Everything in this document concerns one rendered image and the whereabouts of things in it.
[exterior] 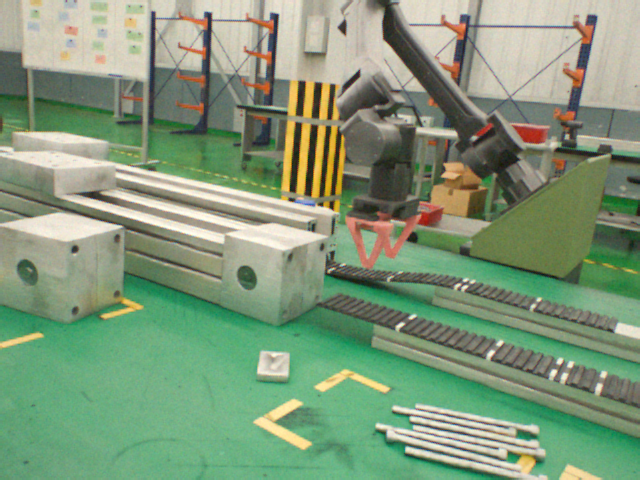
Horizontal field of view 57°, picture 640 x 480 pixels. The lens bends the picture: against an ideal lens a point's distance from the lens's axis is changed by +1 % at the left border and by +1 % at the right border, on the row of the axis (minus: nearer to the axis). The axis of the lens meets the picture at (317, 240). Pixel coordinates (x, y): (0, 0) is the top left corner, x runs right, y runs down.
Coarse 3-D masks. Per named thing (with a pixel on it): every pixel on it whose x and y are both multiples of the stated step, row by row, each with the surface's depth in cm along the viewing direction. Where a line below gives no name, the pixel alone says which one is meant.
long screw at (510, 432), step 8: (392, 408) 53; (400, 408) 53; (408, 408) 53; (416, 416) 52; (424, 416) 52; (432, 416) 52; (440, 416) 52; (456, 424) 52; (464, 424) 51; (472, 424) 51; (480, 424) 51; (488, 432) 51; (496, 432) 51; (504, 432) 51; (512, 432) 50
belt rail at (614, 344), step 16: (448, 288) 81; (448, 304) 81; (464, 304) 80; (480, 304) 79; (496, 304) 77; (496, 320) 78; (512, 320) 77; (528, 320) 76; (544, 320) 74; (560, 320) 73; (560, 336) 74; (576, 336) 73; (592, 336) 72; (608, 336) 71; (624, 336) 70; (608, 352) 71; (624, 352) 70
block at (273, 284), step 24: (240, 240) 70; (264, 240) 70; (288, 240) 71; (312, 240) 72; (240, 264) 71; (264, 264) 69; (288, 264) 68; (312, 264) 73; (240, 288) 71; (264, 288) 69; (288, 288) 70; (312, 288) 75; (240, 312) 72; (264, 312) 70; (288, 312) 71
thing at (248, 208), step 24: (120, 168) 118; (144, 192) 107; (168, 192) 102; (192, 192) 100; (216, 192) 106; (240, 192) 104; (240, 216) 96; (264, 216) 92; (288, 216) 89; (312, 216) 95; (336, 216) 95
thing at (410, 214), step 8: (408, 208) 84; (416, 208) 86; (384, 216) 90; (392, 216) 84; (400, 216) 83; (408, 216) 84; (416, 216) 87; (408, 224) 88; (408, 232) 88; (400, 240) 89; (384, 248) 91; (392, 248) 90; (400, 248) 90; (392, 256) 90
